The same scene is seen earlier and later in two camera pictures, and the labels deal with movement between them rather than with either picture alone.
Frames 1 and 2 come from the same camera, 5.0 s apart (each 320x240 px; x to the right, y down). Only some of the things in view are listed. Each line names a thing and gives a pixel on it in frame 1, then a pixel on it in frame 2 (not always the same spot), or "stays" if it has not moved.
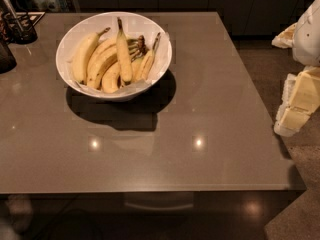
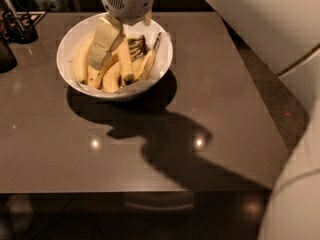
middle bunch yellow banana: x=100 y=63 stays
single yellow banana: x=124 y=55 stays
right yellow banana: x=142 y=62 stays
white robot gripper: x=308 y=37 -> x=130 y=4
